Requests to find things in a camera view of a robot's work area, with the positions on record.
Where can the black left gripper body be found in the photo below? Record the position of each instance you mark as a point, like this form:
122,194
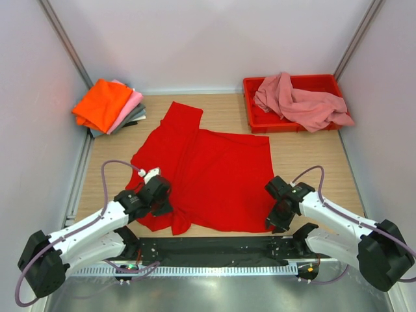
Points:
162,206

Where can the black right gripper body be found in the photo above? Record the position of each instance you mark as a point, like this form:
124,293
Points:
279,217

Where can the red t shirt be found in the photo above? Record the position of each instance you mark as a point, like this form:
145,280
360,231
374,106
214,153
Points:
217,179

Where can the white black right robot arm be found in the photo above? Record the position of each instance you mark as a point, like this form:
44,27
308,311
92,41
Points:
351,227

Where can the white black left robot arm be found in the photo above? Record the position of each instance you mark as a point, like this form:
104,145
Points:
48,260

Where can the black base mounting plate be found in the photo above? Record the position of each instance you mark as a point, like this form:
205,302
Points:
215,252

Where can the black folded t shirt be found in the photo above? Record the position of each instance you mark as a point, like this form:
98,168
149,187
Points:
131,123

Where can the white folded t shirt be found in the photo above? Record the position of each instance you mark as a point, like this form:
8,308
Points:
143,117

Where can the red plastic bin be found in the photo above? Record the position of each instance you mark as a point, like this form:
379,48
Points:
269,122

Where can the teal folded t shirt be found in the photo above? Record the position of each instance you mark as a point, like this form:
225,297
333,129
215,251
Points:
95,133

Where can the grey folded t shirt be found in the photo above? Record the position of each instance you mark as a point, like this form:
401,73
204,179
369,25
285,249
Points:
138,111

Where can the dusty pink crumpled t shirt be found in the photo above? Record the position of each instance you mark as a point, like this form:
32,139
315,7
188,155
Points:
312,110

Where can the pink folded t shirt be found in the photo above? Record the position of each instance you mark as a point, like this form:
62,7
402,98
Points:
134,99

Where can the orange folded t shirt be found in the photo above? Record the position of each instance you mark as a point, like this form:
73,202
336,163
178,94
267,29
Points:
101,105

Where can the aluminium frame rail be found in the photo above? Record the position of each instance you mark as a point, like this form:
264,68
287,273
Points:
221,251

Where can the white slotted cable duct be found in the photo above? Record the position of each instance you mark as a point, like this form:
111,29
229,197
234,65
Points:
105,270

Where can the right corner aluminium post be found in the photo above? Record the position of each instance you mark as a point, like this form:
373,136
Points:
359,35

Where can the corner aluminium post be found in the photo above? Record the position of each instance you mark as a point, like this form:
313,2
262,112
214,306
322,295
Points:
359,35
57,26

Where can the left corner aluminium post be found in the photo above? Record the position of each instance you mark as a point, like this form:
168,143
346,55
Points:
57,26

